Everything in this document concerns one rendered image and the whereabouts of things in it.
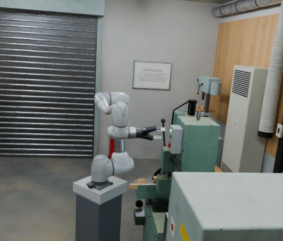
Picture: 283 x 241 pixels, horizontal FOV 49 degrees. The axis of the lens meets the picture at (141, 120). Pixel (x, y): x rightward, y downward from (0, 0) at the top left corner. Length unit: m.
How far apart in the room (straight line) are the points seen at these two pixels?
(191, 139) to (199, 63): 3.59
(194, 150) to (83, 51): 3.51
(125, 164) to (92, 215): 0.53
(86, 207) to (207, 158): 1.36
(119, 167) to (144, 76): 2.63
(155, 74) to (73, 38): 1.44
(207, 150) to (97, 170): 1.17
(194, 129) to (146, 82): 3.40
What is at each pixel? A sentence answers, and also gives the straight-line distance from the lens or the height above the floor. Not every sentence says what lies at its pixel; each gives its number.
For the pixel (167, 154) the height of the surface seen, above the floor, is 1.27.
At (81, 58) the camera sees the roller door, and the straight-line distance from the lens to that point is 5.11.
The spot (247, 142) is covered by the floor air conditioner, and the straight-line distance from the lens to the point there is 3.73.
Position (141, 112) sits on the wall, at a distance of 5.29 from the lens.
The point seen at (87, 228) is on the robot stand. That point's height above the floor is 0.32.
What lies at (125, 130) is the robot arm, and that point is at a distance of 2.26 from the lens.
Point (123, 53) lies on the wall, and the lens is 5.14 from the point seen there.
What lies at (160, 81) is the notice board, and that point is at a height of 1.39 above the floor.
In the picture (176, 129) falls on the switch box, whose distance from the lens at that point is 1.87.
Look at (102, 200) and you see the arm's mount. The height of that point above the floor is 0.63.
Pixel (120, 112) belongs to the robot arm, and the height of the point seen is 1.49.
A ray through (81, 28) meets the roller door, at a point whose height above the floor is 2.15.
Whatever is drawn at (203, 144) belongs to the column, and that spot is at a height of 1.40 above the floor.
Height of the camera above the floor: 1.95
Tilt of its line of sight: 14 degrees down
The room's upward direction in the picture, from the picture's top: 4 degrees clockwise
